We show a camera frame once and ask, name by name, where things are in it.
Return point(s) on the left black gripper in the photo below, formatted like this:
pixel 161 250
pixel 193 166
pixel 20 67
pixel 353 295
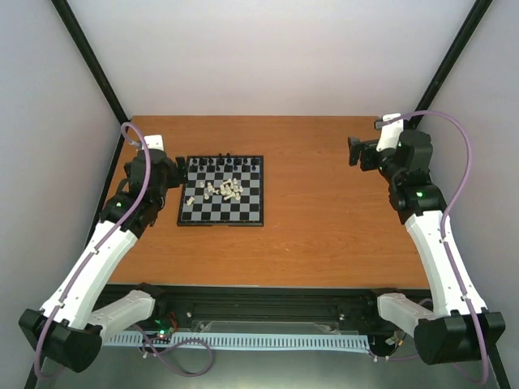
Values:
pixel 178 172

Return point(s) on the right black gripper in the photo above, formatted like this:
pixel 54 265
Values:
pixel 356 146

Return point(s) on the black magnetic chess board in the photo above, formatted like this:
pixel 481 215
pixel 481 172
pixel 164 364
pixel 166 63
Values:
pixel 228 190

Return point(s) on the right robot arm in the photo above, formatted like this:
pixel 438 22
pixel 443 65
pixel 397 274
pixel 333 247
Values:
pixel 459 327

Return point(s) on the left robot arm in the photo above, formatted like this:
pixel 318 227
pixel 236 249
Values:
pixel 67 328

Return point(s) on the electronics board green led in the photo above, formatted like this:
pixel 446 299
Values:
pixel 166 328

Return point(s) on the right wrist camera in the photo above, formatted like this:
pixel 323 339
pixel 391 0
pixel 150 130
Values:
pixel 390 127

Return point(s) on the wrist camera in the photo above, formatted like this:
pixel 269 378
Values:
pixel 154 142
pixel 390 127

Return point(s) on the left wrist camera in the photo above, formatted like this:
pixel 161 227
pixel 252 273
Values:
pixel 154 142

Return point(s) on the black aluminium rail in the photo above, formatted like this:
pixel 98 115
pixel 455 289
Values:
pixel 343 309

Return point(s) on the left black frame post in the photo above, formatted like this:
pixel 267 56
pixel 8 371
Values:
pixel 76 33

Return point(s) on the black frame post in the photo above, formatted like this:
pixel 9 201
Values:
pixel 76 33
pixel 460 41

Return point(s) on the light blue cable duct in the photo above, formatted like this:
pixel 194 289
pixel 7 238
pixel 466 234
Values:
pixel 266 342

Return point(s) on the right black frame post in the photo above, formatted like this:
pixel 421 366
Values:
pixel 460 41

